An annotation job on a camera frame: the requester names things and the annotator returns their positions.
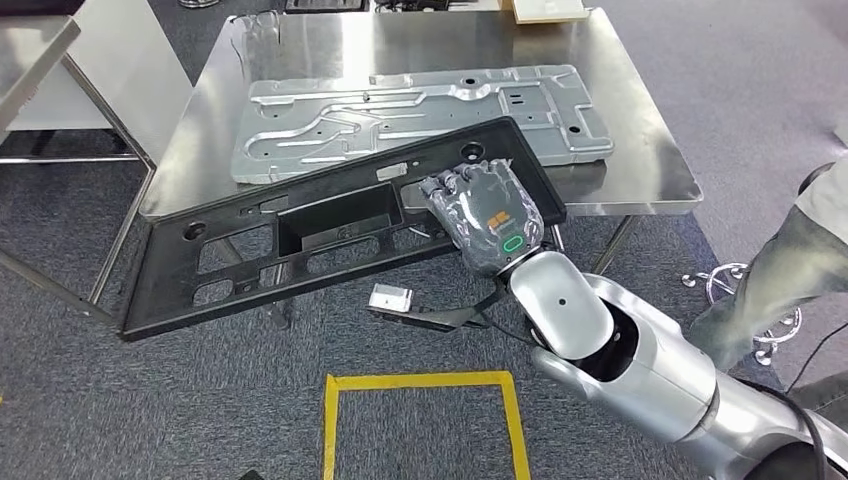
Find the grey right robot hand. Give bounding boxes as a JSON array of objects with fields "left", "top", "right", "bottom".
[{"left": 418, "top": 158, "right": 546, "bottom": 278}]

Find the black plastic frame part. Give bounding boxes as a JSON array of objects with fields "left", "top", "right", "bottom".
[{"left": 119, "top": 116, "right": 568, "bottom": 343}]

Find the steel workbench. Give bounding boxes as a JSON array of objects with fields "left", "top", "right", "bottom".
[{"left": 140, "top": 7, "right": 705, "bottom": 329}]

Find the grey stamped metal panel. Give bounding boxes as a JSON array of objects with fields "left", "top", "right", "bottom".
[{"left": 230, "top": 64, "right": 615, "bottom": 185}]

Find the cardboard box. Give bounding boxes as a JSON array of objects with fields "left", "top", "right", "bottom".
[{"left": 510, "top": 0, "right": 591, "bottom": 26}]

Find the chrome stool base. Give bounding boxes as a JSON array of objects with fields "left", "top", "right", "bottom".
[{"left": 682, "top": 262, "right": 803, "bottom": 367}]

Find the person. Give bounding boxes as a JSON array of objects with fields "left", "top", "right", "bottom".
[{"left": 688, "top": 158, "right": 848, "bottom": 415}]

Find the white cabinet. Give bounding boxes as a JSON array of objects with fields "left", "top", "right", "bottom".
[{"left": 6, "top": 0, "right": 195, "bottom": 167}]

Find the steel side table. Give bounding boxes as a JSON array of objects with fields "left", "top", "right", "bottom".
[{"left": 0, "top": 14, "right": 157, "bottom": 326}]

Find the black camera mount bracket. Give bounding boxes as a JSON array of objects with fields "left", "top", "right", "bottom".
[{"left": 367, "top": 284, "right": 508, "bottom": 334}]

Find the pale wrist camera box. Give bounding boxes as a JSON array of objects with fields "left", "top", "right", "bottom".
[{"left": 368, "top": 283, "right": 415, "bottom": 314}]

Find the thin black cable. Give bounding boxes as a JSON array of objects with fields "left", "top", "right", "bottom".
[{"left": 784, "top": 321, "right": 848, "bottom": 392}]

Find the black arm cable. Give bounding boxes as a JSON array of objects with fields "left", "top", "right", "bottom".
[{"left": 735, "top": 377, "right": 829, "bottom": 480}]

